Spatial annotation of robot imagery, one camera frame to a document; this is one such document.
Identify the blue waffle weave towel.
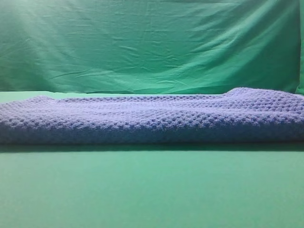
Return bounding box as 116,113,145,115
0,87,304,144

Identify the green backdrop cloth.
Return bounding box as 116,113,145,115
0,0,304,94

